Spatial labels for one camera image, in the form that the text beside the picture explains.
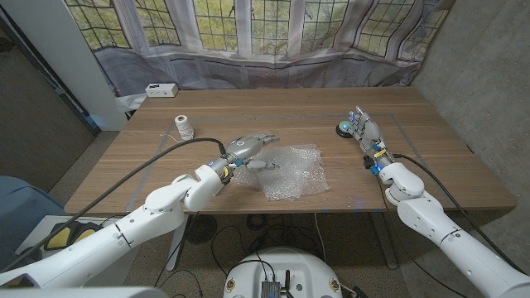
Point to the person leg blue jeans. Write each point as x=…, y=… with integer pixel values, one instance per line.
x=14, y=256

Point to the white power strip box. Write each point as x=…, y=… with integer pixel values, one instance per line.
x=161, y=89

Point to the black round floor disc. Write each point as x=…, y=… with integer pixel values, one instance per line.
x=200, y=228

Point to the printed window backdrop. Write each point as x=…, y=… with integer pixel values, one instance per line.
x=269, y=41

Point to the black yellow foot pedal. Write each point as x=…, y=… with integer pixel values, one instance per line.
x=85, y=234
x=60, y=238

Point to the blue upholstered seat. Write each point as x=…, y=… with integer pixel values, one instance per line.
x=20, y=203

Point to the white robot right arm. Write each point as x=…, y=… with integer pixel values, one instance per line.
x=435, y=223

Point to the grey electronics box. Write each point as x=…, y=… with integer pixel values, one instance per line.
x=270, y=289

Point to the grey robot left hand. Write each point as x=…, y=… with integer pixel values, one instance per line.
x=244, y=147

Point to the green button black base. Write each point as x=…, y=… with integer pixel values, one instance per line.
x=343, y=131

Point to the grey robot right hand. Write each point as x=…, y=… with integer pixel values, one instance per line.
x=370, y=132

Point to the clear bubble wrap sheet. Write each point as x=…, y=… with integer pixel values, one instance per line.
x=298, y=174

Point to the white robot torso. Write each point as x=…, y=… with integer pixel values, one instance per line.
x=290, y=265

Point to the white floor mat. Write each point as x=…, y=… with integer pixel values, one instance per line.
x=37, y=232

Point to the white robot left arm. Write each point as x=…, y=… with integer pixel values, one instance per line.
x=165, y=198

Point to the white thread spool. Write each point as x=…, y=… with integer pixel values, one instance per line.
x=183, y=126

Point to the grey table leg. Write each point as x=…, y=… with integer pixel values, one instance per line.
x=385, y=244

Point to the white table leg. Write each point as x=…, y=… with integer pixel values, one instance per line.
x=176, y=248

